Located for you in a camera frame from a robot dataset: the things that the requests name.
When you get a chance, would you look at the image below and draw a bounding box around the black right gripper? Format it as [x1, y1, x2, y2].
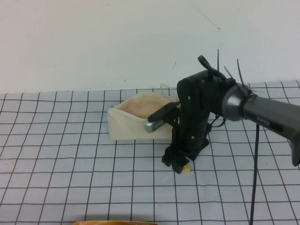
[161, 71, 213, 174]

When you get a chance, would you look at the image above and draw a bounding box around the cream canvas pencil case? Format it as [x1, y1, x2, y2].
[107, 82, 181, 142]

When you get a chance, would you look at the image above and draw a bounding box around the grey black-grid tablecloth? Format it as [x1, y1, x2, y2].
[0, 80, 300, 225]

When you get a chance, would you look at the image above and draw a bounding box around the orange wooden rim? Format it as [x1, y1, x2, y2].
[74, 220, 153, 225]

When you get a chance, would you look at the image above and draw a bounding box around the black zip tie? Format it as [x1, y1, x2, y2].
[216, 48, 222, 78]
[236, 58, 247, 95]
[223, 65, 235, 82]

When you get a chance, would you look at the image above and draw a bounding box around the black hanging cable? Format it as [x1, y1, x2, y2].
[249, 123, 261, 225]

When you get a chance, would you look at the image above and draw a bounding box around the black looped cable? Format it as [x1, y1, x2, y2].
[197, 55, 226, 82]

